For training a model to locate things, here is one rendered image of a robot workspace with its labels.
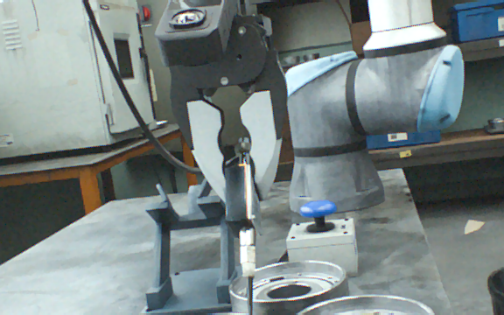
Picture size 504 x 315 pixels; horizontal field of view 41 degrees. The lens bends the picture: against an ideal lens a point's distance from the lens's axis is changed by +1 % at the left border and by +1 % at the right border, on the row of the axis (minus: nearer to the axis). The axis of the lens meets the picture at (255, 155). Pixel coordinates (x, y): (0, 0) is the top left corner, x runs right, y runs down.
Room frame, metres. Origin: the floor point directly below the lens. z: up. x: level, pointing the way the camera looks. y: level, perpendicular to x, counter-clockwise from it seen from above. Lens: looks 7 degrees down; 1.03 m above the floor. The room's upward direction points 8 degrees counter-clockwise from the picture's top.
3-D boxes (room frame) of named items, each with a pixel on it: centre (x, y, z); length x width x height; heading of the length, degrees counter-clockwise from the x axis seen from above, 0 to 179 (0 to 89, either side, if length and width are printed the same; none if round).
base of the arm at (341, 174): (1.05, -0.12, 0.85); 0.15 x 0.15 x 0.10
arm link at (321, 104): (1.04, -0.13, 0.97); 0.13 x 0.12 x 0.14; 59
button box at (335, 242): (0.72, -0.06, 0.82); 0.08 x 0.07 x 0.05; 170
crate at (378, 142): (4.08, -0.88, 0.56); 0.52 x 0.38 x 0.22; 77
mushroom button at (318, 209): (0.72, -0.06, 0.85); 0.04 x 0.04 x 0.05
